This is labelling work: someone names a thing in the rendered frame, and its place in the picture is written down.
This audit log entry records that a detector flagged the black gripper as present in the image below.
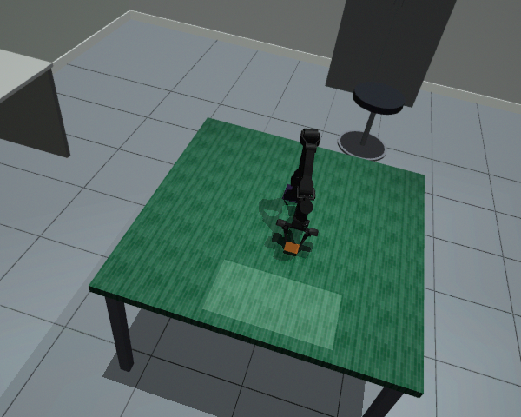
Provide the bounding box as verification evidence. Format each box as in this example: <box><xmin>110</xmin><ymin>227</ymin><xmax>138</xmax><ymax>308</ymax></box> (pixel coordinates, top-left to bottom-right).
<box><xmin>276</xmin><ymin>210</ymin><xmax>319</xmax><ymax>248</ymax></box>

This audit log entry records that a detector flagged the orange block with dark square mark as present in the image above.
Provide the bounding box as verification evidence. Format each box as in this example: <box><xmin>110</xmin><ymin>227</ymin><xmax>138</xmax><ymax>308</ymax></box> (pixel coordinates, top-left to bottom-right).
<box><xmin>284</xmin><ymin>241</ymin><xmax>300</xmax><ymax>254</ymax></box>

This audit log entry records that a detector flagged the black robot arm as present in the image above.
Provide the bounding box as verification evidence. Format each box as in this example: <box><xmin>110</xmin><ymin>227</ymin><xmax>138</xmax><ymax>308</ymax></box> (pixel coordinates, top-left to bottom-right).
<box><xmin>289</xmin><ymin>129</ymin><xmax>320</xmax><ymax>229</ymax></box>

